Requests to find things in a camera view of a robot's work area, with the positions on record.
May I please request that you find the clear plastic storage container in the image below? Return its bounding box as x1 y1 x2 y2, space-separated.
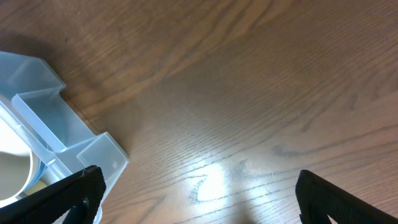
1 52 128 223

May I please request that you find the large beige bowl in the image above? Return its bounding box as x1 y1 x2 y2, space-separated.
1 119 32 208

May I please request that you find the dark blue bowl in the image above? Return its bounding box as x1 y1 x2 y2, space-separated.
27 153 46 189

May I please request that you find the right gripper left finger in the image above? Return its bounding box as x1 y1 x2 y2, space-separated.
1 166 106 224

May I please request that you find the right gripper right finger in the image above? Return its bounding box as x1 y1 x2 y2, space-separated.
295 170 397 224

